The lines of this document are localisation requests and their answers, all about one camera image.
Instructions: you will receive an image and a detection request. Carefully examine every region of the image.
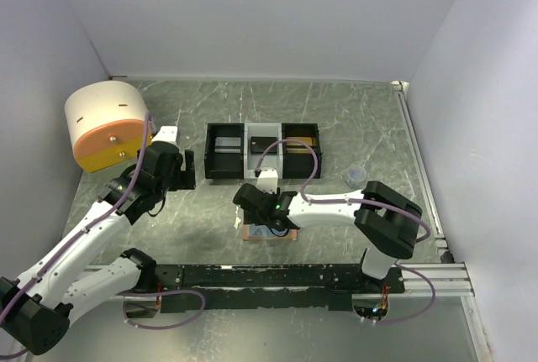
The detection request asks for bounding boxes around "white card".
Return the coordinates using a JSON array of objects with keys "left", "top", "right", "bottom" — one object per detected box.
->
[{"left": 214, "top": 136, "right": 242, "bottom": 154}]

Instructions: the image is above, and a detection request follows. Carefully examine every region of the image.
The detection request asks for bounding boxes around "black credit card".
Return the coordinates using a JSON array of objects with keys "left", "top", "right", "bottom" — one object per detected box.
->
[{"left": 249, "top": 136, "right": 277, "bottom": 155}]

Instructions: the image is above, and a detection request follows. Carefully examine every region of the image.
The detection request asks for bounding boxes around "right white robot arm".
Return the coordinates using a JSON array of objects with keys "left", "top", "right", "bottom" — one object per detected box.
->
[{"left": 233, "top": 181, "right": 430, "bottom": 293}]

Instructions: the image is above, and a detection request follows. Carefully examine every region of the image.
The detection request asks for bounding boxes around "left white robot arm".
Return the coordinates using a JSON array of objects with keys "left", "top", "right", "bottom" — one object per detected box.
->
[{"left": 1, "top": 142, "right": 196, "bottom": 355}]

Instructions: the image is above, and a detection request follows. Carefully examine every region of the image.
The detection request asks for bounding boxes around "gold card in tray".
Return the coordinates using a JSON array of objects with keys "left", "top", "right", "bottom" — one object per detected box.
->
[{"left": 286, "top": 136, "right": 317, "bottom": 155}]

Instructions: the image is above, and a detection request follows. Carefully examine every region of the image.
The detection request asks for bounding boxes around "black white three-compartment tray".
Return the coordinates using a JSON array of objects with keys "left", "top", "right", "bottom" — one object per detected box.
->
[{"left": 204, "top": 123, "right": 322, "bottom": 180}]

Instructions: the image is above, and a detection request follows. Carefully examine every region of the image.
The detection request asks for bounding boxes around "white orange drawer cabinet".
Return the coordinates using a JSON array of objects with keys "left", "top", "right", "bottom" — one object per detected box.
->
[{"left": 64, "top": 81, "right": 149, "bottom": 173}]

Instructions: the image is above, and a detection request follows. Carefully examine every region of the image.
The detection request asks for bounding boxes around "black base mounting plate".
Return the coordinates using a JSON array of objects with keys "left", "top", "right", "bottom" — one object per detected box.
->
[{"left": 132, "top": 264, "right": 404, "bottom": 311}]

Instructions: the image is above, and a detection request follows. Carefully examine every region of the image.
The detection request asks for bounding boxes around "small clear plastic cup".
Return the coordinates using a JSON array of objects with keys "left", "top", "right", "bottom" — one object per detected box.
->
[{"left": 345, "top": 165, "right": 367, "bottom": 189}]

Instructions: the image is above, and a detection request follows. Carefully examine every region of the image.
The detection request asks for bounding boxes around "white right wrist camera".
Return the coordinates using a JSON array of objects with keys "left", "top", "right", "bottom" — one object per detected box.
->
[{"left": 256, "top": 168, "right": 279, "bottom": 194}]

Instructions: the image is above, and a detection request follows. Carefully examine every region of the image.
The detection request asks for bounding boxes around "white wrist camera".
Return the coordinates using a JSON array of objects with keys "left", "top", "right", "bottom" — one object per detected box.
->
[
  {"left": 256, "top": 168, "right": 279, "bottom": 194},
  {"left": 152, "top": 126, "right": 178, "bottom": 146}
]

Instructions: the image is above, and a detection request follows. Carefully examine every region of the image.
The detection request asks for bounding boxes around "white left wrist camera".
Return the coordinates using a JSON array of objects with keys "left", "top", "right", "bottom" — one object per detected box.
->
[{"left": 152, "top": 126, "right": 178, "bottom": 146}]

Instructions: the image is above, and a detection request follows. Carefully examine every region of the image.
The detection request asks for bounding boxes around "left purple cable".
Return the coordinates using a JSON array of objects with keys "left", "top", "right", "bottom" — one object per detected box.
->
[{"left": 0, "top": 112, "right": 207, "bottom": 359}]

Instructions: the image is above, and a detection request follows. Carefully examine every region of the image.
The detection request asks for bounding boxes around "white aluminium corner rail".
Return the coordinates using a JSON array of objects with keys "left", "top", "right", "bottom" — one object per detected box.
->
[{"left": 391, "top": 81, "right": 454, "bottom": 264}]

